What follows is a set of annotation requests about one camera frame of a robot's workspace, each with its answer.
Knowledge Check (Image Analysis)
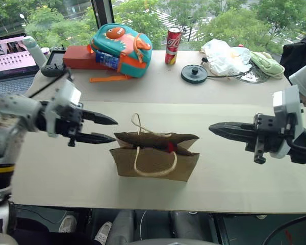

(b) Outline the orange rectangular box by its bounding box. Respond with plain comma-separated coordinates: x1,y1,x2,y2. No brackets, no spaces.
63,45,105,70

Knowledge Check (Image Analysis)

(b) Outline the blue patterned bottle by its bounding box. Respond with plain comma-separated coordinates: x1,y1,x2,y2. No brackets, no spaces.
95,50,120,69

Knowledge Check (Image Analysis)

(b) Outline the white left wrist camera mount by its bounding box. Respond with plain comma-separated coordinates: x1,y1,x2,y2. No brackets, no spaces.
44,79,84,138

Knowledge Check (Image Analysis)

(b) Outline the light green cloth pouch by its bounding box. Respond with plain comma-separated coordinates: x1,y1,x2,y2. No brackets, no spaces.
249,51,286,80

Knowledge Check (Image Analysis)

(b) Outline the open laptop with pink screen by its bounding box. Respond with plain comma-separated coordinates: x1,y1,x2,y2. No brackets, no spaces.
0,32,40,97

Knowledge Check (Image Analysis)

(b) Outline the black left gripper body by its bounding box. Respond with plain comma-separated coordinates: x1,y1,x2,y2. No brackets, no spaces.
55,103,84,148

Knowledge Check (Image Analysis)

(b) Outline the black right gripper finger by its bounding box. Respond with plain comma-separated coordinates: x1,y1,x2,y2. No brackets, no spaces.
208,121,256,133
212,130,258,145

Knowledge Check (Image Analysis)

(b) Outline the black window pillar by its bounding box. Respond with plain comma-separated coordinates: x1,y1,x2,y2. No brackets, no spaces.
90,0,115,29

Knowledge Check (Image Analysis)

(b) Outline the black kettle base power cord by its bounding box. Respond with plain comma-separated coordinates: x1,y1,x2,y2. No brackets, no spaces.
200,57,247,80

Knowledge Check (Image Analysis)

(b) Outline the red cola can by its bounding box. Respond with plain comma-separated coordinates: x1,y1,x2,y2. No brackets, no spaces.
165,27,182,65

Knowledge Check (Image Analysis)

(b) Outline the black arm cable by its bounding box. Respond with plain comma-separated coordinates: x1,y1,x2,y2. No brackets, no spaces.
285,137,306,151
28,67,73,99

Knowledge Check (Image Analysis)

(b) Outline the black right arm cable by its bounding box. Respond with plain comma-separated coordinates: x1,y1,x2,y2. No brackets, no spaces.
285,137,306,151

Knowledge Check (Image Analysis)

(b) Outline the black curved hoop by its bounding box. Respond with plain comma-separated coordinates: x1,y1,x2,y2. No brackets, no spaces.
262,214,306,245

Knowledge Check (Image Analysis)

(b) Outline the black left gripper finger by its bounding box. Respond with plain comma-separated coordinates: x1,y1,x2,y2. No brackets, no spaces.
81,109,119,126
75,132,117,145

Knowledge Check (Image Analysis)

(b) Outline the red item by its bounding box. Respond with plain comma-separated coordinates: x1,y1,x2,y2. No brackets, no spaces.
167,141,179,154

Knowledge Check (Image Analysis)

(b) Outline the brown paper bag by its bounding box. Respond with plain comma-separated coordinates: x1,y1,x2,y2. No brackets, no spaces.
109,113,200,182

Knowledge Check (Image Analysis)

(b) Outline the black jacket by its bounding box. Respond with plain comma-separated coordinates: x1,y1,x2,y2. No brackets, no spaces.
280,37,306,80

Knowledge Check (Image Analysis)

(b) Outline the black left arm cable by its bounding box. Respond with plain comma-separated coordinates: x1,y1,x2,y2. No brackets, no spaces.
28,67,73,99

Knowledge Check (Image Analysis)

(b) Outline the black round kettle base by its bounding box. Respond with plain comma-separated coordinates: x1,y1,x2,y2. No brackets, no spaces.
181,64,209,84

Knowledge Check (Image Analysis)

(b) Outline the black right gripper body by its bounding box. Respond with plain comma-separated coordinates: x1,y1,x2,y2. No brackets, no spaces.
245,113,288,164

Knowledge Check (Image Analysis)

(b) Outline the round glass lid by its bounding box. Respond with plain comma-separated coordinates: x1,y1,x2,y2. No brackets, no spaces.
236,63,270,84

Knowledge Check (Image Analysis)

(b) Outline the white crumpled plastic bag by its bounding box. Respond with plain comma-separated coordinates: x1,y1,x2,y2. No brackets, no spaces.
200,38,253,77

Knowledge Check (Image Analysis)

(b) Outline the white mint thermos bottle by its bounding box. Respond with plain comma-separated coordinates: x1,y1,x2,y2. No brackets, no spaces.
22,35,48,68

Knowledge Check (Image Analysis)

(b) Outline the white sneaker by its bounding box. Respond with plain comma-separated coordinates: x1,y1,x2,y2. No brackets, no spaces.
58,214,77,233
94,221,113,245

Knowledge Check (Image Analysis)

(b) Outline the black handheld controller with screen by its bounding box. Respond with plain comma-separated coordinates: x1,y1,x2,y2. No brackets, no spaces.
40,45,67,77

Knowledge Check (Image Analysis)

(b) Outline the teal orange monster backpack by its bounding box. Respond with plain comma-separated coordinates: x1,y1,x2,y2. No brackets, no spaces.
88,23,153,83

